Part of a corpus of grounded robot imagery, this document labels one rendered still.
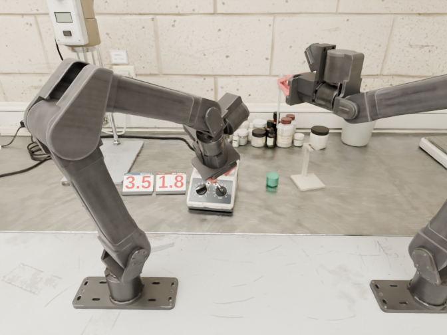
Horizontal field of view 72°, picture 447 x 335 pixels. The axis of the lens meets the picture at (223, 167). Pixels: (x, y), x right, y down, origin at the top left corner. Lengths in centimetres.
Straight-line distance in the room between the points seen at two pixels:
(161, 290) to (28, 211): 50
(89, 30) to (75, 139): 62
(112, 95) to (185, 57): 87
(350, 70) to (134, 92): 42
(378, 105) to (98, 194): 51
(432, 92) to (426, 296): 38
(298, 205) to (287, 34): 68
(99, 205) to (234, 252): 36
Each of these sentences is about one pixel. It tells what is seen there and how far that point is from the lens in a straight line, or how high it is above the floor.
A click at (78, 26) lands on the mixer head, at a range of 98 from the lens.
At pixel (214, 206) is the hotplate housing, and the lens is 85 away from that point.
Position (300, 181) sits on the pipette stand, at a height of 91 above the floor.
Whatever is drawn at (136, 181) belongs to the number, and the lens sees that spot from 98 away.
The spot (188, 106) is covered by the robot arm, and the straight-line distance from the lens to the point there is 54.
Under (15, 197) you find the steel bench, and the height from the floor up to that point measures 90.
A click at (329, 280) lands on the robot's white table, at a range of 73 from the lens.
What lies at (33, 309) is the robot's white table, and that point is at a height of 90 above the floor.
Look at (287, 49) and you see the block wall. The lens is 130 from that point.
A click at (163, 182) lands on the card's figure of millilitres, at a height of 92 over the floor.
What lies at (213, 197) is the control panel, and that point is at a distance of 85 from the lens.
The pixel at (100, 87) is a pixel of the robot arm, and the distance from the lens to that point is 43.
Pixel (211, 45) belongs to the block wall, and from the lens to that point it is 128.
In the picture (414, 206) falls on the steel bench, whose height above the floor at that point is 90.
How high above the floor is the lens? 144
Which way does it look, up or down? 31 degrees down
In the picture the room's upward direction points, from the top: straight up
